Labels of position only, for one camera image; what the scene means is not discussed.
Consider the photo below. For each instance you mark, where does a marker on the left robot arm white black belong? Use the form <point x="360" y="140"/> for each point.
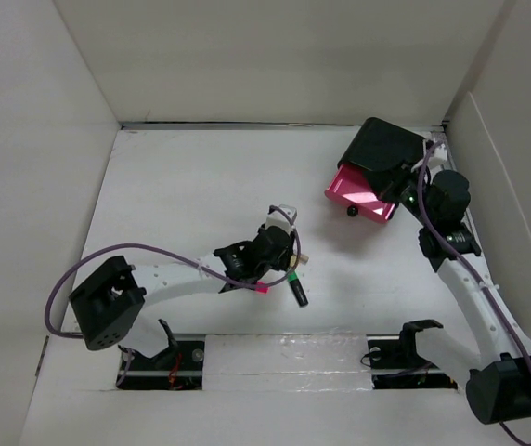
<point x="112" y="305"/>

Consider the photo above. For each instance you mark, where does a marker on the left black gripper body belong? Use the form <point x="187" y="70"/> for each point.
<point x="278" y="264"/>

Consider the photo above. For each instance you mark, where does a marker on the black drawer cabinet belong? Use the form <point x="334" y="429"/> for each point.
<point x="380" y="148"/>

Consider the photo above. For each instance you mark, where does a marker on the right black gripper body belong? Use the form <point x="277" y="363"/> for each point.
<point x="402" y="186"/>

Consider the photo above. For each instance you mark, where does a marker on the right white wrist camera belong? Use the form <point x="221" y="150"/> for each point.
<point x="435" y="151"/>

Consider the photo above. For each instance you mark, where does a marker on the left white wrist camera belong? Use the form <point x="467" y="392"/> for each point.
<point x="282" y="216"/>

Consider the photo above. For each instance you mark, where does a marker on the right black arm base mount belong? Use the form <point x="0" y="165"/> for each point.
<point x="395" y="364"/>

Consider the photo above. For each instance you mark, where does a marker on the pink highlighter black body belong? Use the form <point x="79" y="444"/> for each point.
<point x="261" y="288"/>

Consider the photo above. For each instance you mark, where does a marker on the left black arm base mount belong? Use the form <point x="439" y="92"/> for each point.
<point x="176" y="368"/>

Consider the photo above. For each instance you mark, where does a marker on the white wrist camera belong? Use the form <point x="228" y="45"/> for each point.
<point x="435" y="151"/>
<point x="282" y="216"/>

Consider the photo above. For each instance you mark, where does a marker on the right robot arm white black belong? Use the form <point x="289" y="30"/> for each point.
<point x="496" y="376"/>

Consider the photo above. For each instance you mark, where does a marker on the tan wooden stamp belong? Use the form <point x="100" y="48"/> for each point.
<point x="301" y="259"/>

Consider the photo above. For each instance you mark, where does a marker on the green highlighter black body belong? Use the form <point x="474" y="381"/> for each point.
<point x="297" y="290"/>

